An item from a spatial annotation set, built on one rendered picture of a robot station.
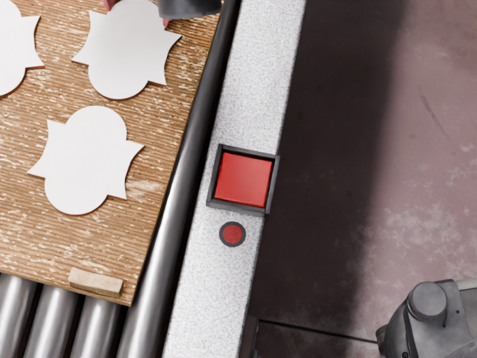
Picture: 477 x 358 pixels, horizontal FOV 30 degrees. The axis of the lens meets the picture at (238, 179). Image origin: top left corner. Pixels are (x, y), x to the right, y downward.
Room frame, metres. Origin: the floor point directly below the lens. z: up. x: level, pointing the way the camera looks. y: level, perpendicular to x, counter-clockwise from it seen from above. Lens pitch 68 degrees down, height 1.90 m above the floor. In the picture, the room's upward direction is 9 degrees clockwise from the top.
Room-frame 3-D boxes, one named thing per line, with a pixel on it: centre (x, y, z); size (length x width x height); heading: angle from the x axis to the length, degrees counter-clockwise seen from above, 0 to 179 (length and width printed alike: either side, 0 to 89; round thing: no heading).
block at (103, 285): (0.23, 0.14, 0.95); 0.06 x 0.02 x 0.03; 84
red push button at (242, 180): (0.39, -0.01, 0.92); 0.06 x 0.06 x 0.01; 87
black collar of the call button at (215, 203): (0.39, -0.01, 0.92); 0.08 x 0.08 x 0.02; 87
